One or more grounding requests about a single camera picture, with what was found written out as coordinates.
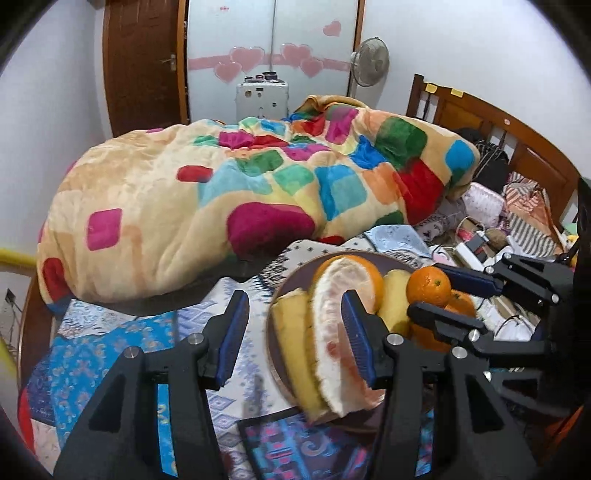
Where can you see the yellow padded rail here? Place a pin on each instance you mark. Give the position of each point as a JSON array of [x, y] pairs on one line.
[[16, 258]]

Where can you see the purple plate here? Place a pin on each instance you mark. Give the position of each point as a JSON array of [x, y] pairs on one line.
[[298, 277]]

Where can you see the standing electric fan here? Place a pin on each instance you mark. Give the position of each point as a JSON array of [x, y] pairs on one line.
[[369, 62]]

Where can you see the pink quilted pouch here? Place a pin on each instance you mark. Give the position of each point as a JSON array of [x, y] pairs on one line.
[[484, 203]]

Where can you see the brown wooden door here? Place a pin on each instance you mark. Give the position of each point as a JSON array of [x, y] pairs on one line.
[[143, 64]]

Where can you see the colourful patchwork blanket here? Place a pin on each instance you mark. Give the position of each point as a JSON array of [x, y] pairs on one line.
[[184, 207]]

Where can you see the blue patterned quilt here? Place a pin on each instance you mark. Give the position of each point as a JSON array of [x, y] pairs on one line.
[[92, 369]]

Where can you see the white appliance box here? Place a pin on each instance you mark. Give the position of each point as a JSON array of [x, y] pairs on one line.
[[262, 101]]

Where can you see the peeled pomelo segment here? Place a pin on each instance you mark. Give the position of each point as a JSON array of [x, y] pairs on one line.
[[332, 314]]

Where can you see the smooth yellow banana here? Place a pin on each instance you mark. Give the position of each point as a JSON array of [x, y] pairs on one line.
[[295, 350]]

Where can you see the small tangerine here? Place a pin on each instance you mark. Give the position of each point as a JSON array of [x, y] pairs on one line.
[[461, 303], [427, 286]]

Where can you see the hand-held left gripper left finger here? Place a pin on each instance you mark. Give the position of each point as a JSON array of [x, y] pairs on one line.
[[231, 341]]

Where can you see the light blue cloth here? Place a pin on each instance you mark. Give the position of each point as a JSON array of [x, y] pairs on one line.
[[397, 237]]

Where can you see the black backpack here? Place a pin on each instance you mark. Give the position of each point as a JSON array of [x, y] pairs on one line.
[[491, 161]]

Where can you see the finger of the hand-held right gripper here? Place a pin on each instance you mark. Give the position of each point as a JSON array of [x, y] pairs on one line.
[[438, 316], [466, 279]]

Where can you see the frosted heart-decorated sliding door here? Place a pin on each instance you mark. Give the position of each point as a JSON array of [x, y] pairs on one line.
[[231, 41], [316, 37]]

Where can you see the white power strip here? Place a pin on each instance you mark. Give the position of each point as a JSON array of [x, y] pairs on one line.
[[471, 251]]

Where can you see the large orange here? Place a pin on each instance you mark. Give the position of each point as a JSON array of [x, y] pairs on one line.
[[425, 338], [369, 277]]

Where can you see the yellow fruit slice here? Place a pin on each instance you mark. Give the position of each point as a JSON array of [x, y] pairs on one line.
[[395, 300]]

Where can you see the cluster of small jars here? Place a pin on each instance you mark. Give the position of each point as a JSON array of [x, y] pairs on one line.
[[263, 77]]

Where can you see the wooden bed headboard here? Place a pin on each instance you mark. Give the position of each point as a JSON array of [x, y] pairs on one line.
[[531, 138]]

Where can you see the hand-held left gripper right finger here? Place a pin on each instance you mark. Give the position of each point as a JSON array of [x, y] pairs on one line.
[[358, 341]]

